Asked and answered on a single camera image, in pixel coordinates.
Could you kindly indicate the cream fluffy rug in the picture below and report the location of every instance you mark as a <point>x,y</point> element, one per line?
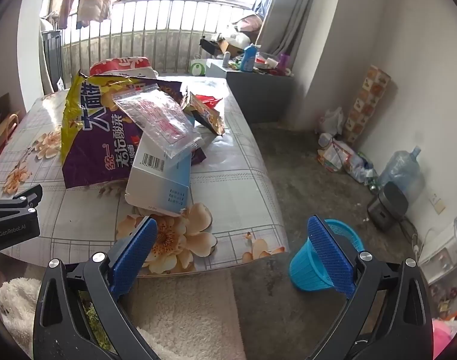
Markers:
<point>183,307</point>

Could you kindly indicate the pile of plastic packaging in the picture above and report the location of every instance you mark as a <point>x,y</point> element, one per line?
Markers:
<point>344,157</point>

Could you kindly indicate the large water jug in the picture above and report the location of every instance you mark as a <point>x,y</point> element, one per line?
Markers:
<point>401,168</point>

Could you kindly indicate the blue detergent bottle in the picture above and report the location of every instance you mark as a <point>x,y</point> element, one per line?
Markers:
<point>248,60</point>

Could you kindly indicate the black box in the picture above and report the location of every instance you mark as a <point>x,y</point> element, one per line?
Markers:
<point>209,47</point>

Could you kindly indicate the grey rice cooker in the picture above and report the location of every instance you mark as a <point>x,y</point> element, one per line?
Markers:
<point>387,206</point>

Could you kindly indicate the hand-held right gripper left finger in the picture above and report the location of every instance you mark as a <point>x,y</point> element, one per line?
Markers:
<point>138,247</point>

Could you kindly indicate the red foil snack wrapper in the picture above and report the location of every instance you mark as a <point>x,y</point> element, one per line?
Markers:
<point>207,114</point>

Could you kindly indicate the white storage box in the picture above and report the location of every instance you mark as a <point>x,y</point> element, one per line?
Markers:
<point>444,247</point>

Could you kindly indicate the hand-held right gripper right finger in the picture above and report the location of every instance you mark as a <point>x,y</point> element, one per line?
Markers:
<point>331,255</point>

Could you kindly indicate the floral tablecloth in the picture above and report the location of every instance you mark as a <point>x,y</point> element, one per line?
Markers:
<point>232,195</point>

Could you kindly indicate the purple yellow noodle bag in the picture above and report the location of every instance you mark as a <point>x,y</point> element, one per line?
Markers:
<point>89,138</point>

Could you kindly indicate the grey cabinet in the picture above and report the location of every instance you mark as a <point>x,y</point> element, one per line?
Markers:
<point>258,97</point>

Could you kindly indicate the wall socket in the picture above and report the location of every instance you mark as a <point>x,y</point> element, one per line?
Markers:
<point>438,203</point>

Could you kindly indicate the blue plastic basket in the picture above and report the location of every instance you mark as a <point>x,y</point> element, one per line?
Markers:
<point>307,266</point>

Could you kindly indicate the cardboard box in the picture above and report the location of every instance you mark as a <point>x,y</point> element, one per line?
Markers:
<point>232,48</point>

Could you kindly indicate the white plastic bag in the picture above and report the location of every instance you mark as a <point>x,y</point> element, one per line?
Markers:
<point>331,120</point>

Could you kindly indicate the metal railing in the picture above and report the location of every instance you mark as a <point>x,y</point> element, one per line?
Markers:
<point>157,33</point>

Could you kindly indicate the pile of clothes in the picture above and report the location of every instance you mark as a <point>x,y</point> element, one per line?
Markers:
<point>247,24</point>

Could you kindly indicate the red white food package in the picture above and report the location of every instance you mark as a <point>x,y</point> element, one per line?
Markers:
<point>119,65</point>

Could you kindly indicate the white blue carton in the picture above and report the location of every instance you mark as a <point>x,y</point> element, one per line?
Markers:
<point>157,183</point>

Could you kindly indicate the small white bottle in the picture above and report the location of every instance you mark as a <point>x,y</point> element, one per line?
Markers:
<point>227,60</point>

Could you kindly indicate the purple cup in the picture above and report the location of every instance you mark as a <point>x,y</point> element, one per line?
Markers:
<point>283,60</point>

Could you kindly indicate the white fluffy cloth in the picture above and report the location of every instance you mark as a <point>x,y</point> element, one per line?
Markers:
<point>14,300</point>

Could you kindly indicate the clear zip bag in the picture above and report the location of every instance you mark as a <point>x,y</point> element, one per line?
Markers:
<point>157,120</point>

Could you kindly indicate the dark grey panel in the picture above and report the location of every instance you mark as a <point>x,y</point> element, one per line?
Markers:
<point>52,60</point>

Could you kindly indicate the tall patterned box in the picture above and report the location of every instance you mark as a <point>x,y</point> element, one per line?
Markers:
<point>367,105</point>

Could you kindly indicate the white green paper bag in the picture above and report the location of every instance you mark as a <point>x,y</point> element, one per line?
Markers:
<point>196,68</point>

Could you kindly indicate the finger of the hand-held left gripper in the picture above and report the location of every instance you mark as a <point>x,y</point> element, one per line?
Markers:
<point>22,198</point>

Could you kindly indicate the pink cloth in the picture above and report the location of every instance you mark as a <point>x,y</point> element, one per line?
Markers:
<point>444,337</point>

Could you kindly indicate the grey curtain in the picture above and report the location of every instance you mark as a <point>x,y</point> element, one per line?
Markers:
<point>288,15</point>

